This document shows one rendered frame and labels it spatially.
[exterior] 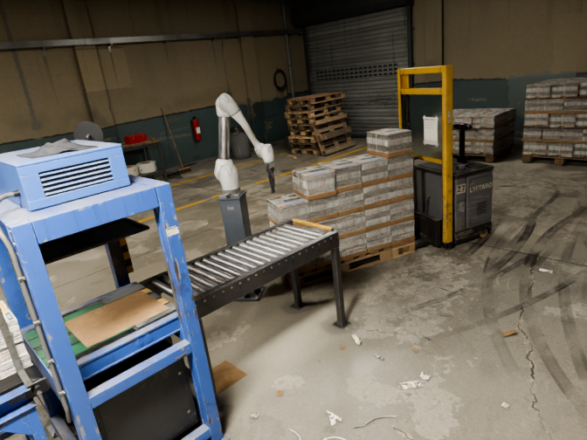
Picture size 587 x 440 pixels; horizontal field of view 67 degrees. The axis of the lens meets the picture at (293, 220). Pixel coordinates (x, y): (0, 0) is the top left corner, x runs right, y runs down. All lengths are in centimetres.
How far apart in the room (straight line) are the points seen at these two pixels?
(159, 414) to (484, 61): 922
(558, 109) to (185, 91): 754
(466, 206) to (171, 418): 354
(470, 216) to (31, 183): 410
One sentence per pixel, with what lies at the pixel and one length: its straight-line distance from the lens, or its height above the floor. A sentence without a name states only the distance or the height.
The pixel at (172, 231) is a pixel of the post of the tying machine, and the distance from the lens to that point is 221.
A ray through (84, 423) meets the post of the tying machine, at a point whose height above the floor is 60.
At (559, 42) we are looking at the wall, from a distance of 992.
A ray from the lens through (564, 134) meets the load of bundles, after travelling 830.
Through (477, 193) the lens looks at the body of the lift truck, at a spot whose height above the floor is 54.
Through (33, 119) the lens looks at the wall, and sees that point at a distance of 973.
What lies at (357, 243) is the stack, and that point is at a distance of 443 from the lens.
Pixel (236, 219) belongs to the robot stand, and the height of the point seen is 79.
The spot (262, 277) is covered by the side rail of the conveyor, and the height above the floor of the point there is 74.
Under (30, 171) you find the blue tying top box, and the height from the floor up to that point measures 171.
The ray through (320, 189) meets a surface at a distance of 406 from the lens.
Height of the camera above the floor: 199
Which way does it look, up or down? 19 degrees down
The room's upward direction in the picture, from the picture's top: 7 degrees counter-clockwise
